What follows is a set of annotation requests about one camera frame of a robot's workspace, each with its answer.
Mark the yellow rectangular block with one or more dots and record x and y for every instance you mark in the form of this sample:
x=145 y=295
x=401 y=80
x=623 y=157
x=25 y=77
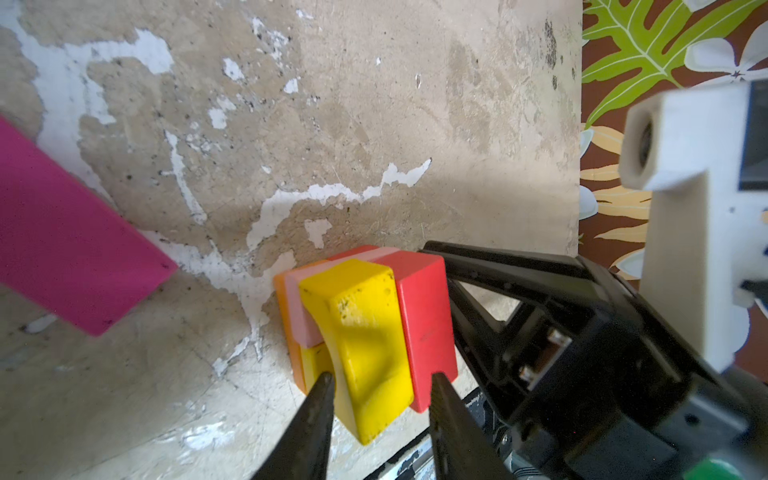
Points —
x=314 y=361

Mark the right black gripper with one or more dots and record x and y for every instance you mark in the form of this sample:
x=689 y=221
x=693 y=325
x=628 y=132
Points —
x=596 y=385

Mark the magenta block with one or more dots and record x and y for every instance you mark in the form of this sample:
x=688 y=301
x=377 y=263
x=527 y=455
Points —
x=64 y=249

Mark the red arch block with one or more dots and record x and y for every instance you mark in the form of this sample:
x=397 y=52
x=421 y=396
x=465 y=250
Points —
x=422 y=290

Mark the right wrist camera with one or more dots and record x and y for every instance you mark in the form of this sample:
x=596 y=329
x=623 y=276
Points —
x=701 y=153

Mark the yellow arch block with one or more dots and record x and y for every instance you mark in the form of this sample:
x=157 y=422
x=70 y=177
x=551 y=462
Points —
x=356 y=308

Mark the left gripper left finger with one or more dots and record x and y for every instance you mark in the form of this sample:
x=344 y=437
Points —
x=303 y=450

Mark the light pink block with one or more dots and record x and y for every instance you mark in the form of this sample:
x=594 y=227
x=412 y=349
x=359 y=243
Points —
x=304 y=328

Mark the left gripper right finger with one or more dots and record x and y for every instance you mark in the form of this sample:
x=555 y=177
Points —
x=460 y=450

